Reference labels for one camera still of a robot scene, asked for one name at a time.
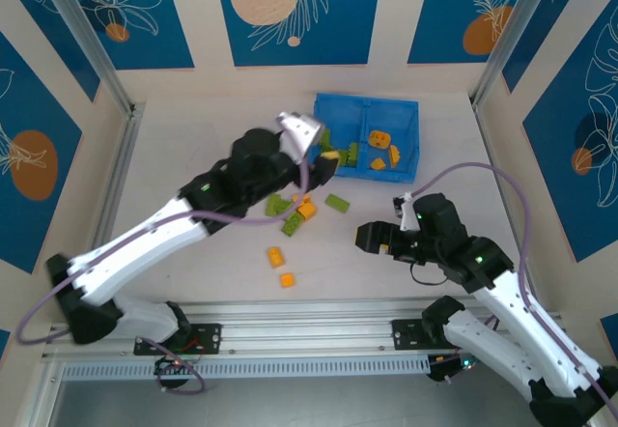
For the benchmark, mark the aluminium side rail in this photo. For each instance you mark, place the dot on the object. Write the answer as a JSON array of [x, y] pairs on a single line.
[[118, 180], [484, 132]]

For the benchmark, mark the small green lego brick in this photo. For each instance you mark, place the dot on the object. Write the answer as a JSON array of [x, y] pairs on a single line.
[[329, 147]]

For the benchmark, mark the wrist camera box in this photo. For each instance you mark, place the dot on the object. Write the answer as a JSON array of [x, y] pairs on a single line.
[[301, 132], [407, 212]]

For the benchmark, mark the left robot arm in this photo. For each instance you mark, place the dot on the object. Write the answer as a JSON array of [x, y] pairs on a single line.
[[135, 258]]

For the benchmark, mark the grey metal sheet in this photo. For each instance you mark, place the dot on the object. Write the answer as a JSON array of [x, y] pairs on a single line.
[[309, 407]]

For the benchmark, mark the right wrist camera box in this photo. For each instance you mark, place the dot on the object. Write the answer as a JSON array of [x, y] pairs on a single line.
[[407, 212]]

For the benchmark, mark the blue two-compartment bin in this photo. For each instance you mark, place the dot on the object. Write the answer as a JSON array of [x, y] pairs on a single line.
[[386, 113]]

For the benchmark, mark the blue floral wall panel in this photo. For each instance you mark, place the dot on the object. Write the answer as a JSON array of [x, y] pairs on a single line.
[[610, 330], [29, 108], [555, 156], [545, 36], [43, 26], [4, 342], [159, 36], [434, 21], [338, 36]]

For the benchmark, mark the aluminium upright post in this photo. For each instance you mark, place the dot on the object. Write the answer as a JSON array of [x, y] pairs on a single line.
[[512, 36], [92, 40]]

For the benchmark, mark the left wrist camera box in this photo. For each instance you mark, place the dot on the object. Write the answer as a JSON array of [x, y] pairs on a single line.
[[301, 132]]

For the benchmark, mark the round orange lego piece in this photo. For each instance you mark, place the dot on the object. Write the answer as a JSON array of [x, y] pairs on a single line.
[[379, 139]]

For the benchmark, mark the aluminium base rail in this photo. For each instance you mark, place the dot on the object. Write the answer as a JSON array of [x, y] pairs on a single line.
[[309, 325]]

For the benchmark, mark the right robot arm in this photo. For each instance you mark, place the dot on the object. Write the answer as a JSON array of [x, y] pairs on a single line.
[[507, 311]]

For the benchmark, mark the small controller board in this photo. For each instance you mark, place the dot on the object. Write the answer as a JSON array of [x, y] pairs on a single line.
[[174, 364], [449, 366]]

